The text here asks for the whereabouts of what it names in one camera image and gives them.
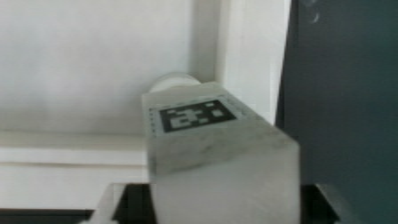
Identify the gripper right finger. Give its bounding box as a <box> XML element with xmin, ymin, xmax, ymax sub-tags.
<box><xmin>301</xmin><ymin>183</ymin><xmax>356</xmax><ymax>224</ymax></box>

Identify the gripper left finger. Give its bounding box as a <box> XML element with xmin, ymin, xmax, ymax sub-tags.
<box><xmin>88</xmin><ymin>182</ymin><xmax>157</xmax><ymax>224</ymax></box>

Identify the white table leg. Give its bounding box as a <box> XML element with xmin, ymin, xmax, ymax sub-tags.
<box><xmin>143</xmin><ymin>73</ymin><xmax>301</xmax><ymax>224</ymax></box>

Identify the white square tabletop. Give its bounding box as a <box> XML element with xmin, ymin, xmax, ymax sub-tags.
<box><xmin>0</xmin><ymin>0</ymin><xmax>294</xmax><ymax>211</ymax></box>

